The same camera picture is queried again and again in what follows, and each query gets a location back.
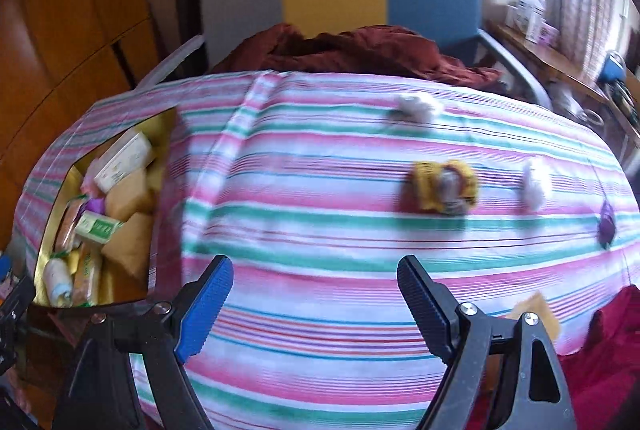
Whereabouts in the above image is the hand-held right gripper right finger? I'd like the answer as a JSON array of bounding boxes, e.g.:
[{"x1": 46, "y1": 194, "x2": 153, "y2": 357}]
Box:
[{"x1": 396, "y1": 254, "x2": 577, "y2": 430}]

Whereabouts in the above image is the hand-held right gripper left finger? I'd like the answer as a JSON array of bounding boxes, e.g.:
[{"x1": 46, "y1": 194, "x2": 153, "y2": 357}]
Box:
[{"x1": 52, "y1": 254, "x2": 235, "y2": 430}]

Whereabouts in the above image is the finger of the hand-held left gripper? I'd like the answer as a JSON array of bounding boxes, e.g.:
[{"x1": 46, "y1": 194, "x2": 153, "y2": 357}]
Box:
[{"x1": 0, "y1": 275, "x2": 36, "y2": 346}]

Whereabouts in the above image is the gold metal tray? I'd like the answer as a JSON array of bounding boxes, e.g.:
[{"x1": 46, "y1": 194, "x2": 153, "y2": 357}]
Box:
[{"x1": 32, "y1": 107, "x2": 178, "y2": 311}]

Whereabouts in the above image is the green white box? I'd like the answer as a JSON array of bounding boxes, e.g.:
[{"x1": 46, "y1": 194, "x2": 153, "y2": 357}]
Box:
[{"x1": 75, "y1": 212, "x2": 125, "y2": 245}]

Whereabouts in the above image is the yellow grey toy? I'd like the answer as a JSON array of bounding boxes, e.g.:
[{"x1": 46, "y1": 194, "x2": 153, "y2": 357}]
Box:
[{"x1": 411, "y1": 160, "x2": 480, "y2": 215}]

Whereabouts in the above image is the white carton box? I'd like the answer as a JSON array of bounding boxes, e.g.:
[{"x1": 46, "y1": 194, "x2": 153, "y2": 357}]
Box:
[{"x1": 92, "y1": 130, "x2": 155, "y2": 193}]

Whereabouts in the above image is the orange sponge block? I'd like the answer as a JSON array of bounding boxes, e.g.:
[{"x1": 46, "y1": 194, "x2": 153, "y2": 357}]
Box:
[{"x1": 510, "y1": 292, "x2": 561, "y2": 341}]

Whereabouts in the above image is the striped bed sheet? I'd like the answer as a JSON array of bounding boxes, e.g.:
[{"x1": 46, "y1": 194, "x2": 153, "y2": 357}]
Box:
[{"x1": 12, "y1": 70, "x2": 638, "y2": 430}]

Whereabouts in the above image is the white fluffy ball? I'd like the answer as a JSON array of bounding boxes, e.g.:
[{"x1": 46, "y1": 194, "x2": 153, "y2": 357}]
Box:
[
  {"x1": 522, "y1": 157, "x2": 553, "y2": 213},
  {"x1": 395, "y1": 92, "x2": 443, "y2": 118}
]

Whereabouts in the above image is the red garment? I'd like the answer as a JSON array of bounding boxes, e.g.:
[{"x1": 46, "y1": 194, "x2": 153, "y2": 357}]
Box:
[{"x1": 470, "y1": 285, "x2": 640, "y2": 430}]

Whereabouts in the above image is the dark red cloth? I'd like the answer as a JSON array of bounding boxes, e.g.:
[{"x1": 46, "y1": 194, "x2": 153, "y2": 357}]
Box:
[{"x1": 210, "y1": 24, "x2": 503, "y2": 90}]

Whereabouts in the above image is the wooden wardrobe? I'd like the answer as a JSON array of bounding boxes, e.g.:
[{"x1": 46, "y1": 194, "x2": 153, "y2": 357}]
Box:
[{"x1": 0, "y1": 0, "x2": 168, "y2": 231}]

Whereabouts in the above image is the wooden desk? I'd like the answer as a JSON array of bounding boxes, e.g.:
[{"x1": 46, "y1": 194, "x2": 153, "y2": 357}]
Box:
[{"x1": 487, "y1": 22, "x2": 640, "y2": 141}]

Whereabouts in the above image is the pink box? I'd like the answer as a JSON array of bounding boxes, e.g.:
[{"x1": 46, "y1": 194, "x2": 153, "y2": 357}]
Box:
[{"x1": 525, "y1": 22, "x2": 558, "y2": 45}]

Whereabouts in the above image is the blue container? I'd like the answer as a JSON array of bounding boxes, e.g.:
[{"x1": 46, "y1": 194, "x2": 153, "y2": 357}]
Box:
[{"x1": 600, "y1": 51, "x2": 626, "y2": 83}]

